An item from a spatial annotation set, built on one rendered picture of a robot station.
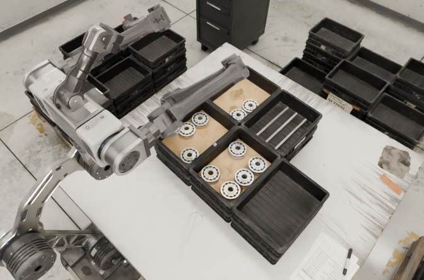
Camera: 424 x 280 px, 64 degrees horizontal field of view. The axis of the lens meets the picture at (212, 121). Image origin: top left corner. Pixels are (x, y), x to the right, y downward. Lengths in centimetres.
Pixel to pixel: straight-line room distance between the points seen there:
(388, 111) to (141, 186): 202
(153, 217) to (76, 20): 303
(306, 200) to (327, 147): 49
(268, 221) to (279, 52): 241
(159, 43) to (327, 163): 177
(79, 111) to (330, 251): 137
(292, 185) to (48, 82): 126
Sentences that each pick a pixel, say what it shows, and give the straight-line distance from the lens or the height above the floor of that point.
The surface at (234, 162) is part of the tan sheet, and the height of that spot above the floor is 83.
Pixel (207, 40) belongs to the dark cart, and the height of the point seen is 20.
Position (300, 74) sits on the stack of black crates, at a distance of 324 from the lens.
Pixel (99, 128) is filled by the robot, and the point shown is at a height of 153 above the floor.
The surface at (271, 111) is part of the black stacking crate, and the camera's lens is 214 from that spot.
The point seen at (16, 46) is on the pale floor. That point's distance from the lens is 431.
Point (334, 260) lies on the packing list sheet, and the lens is 192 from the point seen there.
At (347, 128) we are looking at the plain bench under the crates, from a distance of 236.
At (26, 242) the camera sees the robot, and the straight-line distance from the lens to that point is 174.
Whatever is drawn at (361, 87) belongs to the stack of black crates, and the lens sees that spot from 297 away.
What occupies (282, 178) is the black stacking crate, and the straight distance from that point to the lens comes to 188.
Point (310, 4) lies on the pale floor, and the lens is 467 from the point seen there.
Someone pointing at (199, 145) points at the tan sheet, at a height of 83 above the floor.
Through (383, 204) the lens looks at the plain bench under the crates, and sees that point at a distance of 215.
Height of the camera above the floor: 245
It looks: 52 degrees down
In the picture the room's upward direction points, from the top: 2 degrees clockwise
